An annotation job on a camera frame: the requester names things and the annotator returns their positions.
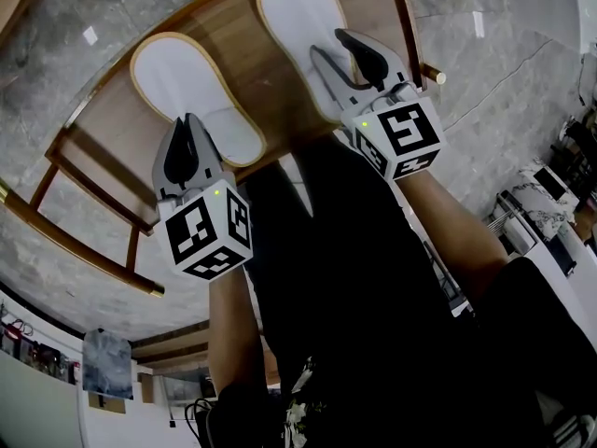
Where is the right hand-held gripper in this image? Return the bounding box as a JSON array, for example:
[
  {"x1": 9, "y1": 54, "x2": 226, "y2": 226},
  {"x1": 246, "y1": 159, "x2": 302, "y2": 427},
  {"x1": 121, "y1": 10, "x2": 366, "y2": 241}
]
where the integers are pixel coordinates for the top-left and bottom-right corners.
[{"x1": 310, "y1": 29, "x2": 447, "y2": 182}]

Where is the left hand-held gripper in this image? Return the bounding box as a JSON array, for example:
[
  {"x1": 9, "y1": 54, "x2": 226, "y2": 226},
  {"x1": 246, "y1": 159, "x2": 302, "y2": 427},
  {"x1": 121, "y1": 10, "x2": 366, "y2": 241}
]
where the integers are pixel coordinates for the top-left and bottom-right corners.
[{"x1": 152, "y1": 113, "x2": 255, "y2": 283}]

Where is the white slipper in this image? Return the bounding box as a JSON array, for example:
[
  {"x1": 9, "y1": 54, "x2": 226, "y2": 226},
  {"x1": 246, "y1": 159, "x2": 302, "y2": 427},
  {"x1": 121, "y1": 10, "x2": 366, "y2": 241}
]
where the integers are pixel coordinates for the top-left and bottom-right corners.
[{"x1": 256, "y1": 0, "x2": 355, "y2": 125}]

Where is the white slipper sole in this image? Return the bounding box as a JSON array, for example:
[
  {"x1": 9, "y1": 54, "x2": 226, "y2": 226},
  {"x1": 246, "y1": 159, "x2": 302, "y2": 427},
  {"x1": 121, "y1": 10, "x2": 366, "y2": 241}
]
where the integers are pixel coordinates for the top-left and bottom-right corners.
[{"x1": 129, "y1": 31, "x2": 268, "y2": 169}]

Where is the person's left forearm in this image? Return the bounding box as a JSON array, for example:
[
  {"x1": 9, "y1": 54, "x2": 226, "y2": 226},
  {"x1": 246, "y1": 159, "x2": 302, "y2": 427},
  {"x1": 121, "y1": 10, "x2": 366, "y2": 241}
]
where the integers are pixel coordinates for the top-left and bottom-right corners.
[{"x1": 207, "y1": 266, "x2": 265, "y2": 399}]

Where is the person's right forearm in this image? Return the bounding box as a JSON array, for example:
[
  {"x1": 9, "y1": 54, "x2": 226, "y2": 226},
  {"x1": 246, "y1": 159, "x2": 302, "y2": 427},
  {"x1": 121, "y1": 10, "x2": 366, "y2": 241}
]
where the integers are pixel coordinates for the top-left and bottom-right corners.
[{"x1": 396, "y1": 168, "x2": 509, "y2": 307}]

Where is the wooden tiered rack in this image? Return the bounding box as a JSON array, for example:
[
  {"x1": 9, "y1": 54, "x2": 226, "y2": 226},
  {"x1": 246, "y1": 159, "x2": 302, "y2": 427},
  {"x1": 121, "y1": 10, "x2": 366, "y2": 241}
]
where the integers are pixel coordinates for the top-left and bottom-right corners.
[{"x1": 0, "y1": 0, "x2": 447, "y2": 298}]

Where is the blue-grey marbled panel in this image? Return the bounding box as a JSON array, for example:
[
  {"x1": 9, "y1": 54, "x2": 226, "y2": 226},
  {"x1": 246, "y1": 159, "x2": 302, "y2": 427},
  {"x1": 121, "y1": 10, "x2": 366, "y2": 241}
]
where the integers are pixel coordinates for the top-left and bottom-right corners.
[{"x1": 82, "y1": 328, "x2": 134, "y2": 399}]

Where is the person's black clothing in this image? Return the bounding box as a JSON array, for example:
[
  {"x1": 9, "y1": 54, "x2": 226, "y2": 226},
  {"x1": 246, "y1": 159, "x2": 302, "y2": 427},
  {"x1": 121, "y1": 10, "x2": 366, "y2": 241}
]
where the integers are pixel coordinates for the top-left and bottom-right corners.
[{"x1": 204, "y1": 133, "x2": 597, "y2": 448}]

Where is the white marbled cabinet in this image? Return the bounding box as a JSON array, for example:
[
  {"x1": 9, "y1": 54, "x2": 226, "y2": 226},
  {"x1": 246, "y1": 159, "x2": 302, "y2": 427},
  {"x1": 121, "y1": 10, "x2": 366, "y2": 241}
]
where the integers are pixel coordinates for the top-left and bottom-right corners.
[{"x1": 520, "y1": 156, "x2": 584, "y2": 232}]

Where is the white bathtub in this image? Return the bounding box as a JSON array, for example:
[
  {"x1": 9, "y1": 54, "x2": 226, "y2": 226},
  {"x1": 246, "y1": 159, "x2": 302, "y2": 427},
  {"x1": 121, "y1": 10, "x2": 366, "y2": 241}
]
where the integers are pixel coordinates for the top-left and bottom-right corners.
[{"x1": 576, "y1": 0, "x2": 597, "y2": 60}]

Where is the cardboard piece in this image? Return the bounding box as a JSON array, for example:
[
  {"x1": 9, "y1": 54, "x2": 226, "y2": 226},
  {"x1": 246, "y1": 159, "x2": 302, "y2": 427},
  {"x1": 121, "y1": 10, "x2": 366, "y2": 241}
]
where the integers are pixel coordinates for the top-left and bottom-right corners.
[{"x1": 88, "y1": 392, "x2": 127, "y2": 414}]

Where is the white floor cable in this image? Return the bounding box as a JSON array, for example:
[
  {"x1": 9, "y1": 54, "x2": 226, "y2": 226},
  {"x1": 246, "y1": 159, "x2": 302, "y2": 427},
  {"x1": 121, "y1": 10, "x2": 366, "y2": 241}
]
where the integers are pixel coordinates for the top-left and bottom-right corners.
[{"x1": 440, "y1": 38, "x2": 556, "y2": 133}]

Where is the brown wooden step frame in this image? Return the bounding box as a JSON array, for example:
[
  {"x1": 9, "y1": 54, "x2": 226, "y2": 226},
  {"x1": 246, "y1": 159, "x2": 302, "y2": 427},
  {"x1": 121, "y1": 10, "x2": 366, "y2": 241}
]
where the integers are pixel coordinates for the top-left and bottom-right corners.
[{"x1": 130, "y1": 319, "x2": 214, "y2": 377}]

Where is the chrome wire rack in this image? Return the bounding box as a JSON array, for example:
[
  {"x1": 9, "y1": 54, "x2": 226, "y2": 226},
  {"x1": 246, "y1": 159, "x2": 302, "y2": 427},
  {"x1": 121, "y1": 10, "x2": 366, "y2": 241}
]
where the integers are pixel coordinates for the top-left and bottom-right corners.
[{"x1": 484, "y1": 191, "x2": 519, "y2": 242}]

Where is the grey backpack strap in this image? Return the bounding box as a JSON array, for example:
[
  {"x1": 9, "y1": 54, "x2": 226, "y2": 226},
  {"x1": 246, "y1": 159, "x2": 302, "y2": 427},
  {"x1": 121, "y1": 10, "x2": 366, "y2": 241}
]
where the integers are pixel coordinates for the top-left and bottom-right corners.
[{"x1": 549, "y1": 413, "x2": 597, "y2": 448}]

